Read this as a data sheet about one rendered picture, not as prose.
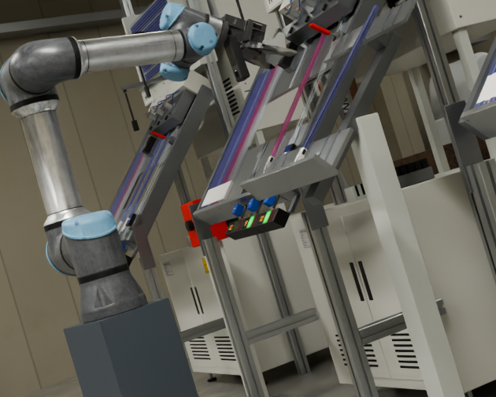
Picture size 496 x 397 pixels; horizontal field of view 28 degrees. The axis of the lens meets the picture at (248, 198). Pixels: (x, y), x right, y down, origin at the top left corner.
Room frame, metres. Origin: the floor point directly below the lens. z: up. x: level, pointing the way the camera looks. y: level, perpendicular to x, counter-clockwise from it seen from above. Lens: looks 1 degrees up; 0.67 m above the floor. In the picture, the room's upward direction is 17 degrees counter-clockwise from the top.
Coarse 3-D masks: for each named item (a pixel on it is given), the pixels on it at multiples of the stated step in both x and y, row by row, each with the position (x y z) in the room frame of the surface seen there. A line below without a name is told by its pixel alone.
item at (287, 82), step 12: (288, 24) 3.24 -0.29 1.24; (336, 24) 2.77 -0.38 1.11; (348, 24) 2.67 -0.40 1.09; (312, 48) 2.87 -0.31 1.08; (324, 48) 2.76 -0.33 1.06; (276, 60) 3.16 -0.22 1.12; (300, 60) 2.92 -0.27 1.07; (300, 72) 2.86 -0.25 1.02; (312, 72) 2.76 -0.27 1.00; (324, 72) 2.80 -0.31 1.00; (288, 84) 2.91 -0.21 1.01; (276, 96) 2.97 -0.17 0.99
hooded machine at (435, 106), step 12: (480, 60) 8.25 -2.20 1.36; (456, 72) 8.31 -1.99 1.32; (432, 84) 8.51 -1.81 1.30; (456, 84) 8.29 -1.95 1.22; (432, 96) 8.51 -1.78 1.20; (468, 96) 8.20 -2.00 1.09; (432, 108) 8.52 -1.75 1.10; (444, 120) 8.38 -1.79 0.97; (444, 132) 8.41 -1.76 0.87; (444, 144) 8.44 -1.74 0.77
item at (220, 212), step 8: (248, 192) 2.68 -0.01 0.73; (288, 192) 2.52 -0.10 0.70; (224, 200) 2.85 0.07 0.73; (232, 200) 2.78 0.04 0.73; (240, 200) 2.75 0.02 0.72; (248, 200) 2.72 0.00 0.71; (280, 200) 2.61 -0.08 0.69; (288, 200) 2.59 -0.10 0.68; (208, 208) 2.96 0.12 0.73; (216, 208) 2.92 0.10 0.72; (224, 208) 2.88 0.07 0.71; (232, 208) 2.85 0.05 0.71; (264, 208) 2.73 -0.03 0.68; (200, 216) 3.07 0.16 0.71; (208, 216) 3.03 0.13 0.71; (216, 216) 3.00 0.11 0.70; (224, 216) 2.96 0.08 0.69; (232, 216) 2.93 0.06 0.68
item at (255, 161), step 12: (288, 132) 2.69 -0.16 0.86; (300, 132) 2.60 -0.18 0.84; (264, 144) 2.84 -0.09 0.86; (252, 156) 2.89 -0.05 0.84; (264, 156) 2.79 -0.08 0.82; (276, 156) 2.69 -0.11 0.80; (240, 168) 2.94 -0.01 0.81; (252, 168) 2.84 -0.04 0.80; (264, 168) 2.74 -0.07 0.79; (240, 180) 2.88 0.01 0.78; (240, 192) 2.83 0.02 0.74
